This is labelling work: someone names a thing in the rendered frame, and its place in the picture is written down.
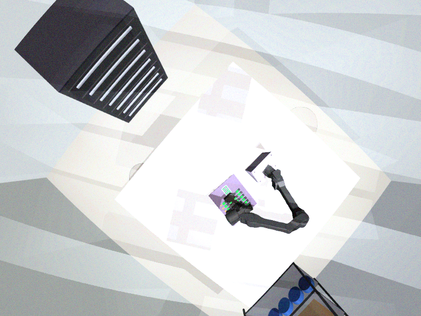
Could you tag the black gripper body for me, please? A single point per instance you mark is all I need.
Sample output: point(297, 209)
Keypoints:
point(231, 198)

